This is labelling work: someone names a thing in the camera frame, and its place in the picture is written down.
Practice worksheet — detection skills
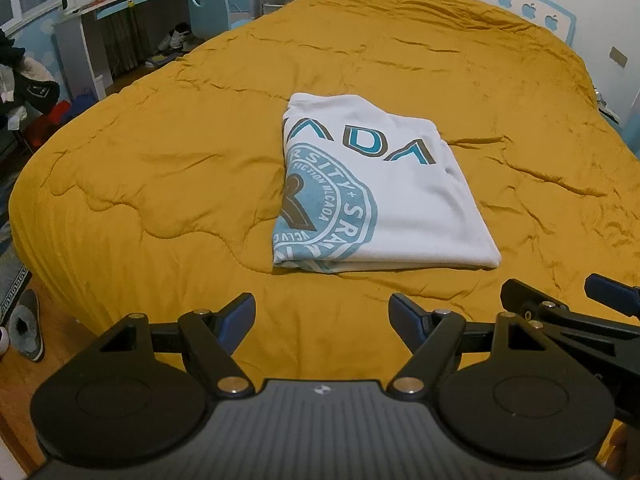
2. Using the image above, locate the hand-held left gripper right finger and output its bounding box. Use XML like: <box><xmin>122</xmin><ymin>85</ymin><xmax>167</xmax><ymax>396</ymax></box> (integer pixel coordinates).
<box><xmin>387</xmin><ymin>294</ymin><xmax>543</xmax><ymax>395</ymax></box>

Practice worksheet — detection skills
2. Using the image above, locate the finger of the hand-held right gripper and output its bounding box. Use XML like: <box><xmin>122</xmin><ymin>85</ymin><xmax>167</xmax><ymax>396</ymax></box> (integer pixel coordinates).
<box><xmin>585</xmin><ymin>273</ymin><xmax>640</xmax><ymax>317</ymax></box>
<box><xmin>501</xmin><ymin>279</ymin><xmax>640</xmax><ymax>361</ymax></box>

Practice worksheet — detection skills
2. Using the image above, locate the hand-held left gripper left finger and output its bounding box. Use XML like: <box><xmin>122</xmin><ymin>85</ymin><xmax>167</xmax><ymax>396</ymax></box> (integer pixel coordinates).
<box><xmin>102</xmin><ymin>292</ymin><xmax>257</xmax><ymax>396</ymax></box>

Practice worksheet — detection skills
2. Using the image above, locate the white printed sweatshirt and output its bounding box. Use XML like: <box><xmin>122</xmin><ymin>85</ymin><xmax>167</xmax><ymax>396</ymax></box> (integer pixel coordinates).
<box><xmin>272</xmin><ymin>92</ymin><xmax>502</xmax><ymax>273</ymax></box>

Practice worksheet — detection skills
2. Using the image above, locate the yellow quilt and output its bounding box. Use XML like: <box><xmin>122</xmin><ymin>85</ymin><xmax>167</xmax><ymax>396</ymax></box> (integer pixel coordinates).
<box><xmin>9</xmin><ymin>0</ymin><xmax>640</xmax><ymax>383</ymax></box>

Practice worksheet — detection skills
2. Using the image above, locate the bedside table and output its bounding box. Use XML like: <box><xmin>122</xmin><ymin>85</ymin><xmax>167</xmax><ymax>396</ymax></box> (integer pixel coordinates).
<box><xmin>595</xmin><ymin>87</ymin><xmax>626</xmax><ymax>126</ymax></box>

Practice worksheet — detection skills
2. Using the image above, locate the grey slipper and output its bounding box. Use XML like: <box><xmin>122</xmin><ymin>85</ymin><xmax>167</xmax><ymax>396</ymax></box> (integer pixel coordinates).
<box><xmin>7</xmin><ymin>288</ymin><xmax>46</xmax><ymax>362</ymax></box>

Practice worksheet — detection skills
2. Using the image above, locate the patterned rug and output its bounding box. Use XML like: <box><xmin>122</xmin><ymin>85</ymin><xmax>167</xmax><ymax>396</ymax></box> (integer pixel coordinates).
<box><xmin>0</xmin><ymin>270</ymin><xmax>33</xmax><ymax>331</ymax></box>

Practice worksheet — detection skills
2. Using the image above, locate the red cloth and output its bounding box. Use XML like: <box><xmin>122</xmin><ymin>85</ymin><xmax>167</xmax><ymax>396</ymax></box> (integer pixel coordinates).
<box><xmin>25</xmin><ymin>100</ymin><xmax>73</xmax><ymax>146</ymax></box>

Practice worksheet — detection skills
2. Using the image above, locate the dark clothing pile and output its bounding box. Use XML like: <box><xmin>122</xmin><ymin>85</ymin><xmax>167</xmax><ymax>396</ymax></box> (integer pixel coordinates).
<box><xmin>0</xmin><ymin>30</ymin><xmax>61</xmax><ymax>116</ymax></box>

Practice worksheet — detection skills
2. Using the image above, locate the white desk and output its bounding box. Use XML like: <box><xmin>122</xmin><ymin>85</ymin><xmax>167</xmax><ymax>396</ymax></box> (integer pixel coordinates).
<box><xmin>52</xmin><ymin>0</ymin><xmax>186</xmax><ymax>101</ymax></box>

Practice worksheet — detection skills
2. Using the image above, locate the blue chair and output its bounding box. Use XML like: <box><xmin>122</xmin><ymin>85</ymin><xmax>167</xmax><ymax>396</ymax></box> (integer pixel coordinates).
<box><xmin>182</xmin><ymin>0</ymin><xmax>233</xmax><ymax>43</ymax></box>

